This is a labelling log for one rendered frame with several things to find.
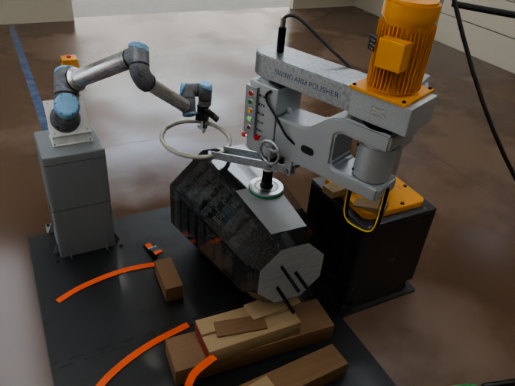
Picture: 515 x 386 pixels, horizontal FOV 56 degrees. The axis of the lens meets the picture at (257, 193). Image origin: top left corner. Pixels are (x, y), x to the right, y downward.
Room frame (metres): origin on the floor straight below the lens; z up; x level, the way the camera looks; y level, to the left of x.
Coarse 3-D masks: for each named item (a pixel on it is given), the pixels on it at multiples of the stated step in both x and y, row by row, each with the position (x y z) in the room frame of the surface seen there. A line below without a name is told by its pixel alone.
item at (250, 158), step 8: (216, 152) 2.74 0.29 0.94; (232, 152) 2.80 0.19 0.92; (240, 152) 2.76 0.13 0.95; (248, 152) 2.71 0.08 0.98; (256, 152) 2.67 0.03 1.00; (224, 160) 2.69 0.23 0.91; (232, 160) 2.65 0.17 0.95; (240, 160) 2.61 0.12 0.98; (248, 160) 2.56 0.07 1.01; (256, 160) 2.53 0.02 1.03; (264, 168) 2.48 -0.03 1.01; (272, 168) 2.45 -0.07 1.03; (280, 168) 2.41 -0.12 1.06
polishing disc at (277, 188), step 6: (252, 180) 2.59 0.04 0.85; (258, 180) 2.60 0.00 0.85; (276, 180) 2.62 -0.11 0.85; (252, 186) 2.52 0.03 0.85; (258, 186) 2.53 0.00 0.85; (276, 186) 2.54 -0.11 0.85; (282, 186) 2.55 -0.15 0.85; (258, 192) 2.46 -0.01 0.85; (264, 192) 2.46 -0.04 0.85; (270, 192) 2.47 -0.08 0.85; (276, 192) 2.48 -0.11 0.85
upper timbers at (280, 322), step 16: (208, 320) 1.96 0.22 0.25; (272, 320) 2.00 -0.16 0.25; (288, 320) 2.01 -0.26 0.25; (208, 336) 1.84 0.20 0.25; (224, 336) 1.85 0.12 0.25; (240, 336) 1.86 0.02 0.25; (256, 336) 1.87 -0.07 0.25; (272, 336) 1.92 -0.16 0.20; (208, 352) 1.73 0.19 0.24; (224, 352) 1.77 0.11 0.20; (240, 352) 1.82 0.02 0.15
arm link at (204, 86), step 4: (204, 80) 3.19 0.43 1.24; (200, 84) 3.13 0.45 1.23; (204, 84) 3.13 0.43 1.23; (208, 84) 3.15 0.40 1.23; (200, 88) 3.12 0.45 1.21; (204, 88) 3.12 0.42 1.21; (208, 88) 3.13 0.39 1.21; (200, 92) 3.11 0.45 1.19; (204, 92) 3.12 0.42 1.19; (208, 92) 3.13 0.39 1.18; (200, 96) 3.13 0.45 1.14; (204, 96) 3.12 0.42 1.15; (208, 96) 3.13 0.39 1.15; (200, 100) 3.13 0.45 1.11; (204, 100) 3.12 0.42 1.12; (208, 100) 3.14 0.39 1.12
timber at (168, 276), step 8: (160, 264) 2.51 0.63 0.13; (168, 264) 2.52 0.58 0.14; (160, 272) 2.44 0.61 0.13; (168, 272) 2.44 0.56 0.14; (176, 272) 2.45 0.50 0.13; (160, 280) 2.40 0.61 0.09; (168, 280) 2.36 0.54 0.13; (176, 280) 2.37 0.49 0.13; (168, 288) 2.29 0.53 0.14; (176, 288) 2.32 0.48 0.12; (168, 296) 2.29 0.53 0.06; (176, 296) 2.31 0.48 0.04
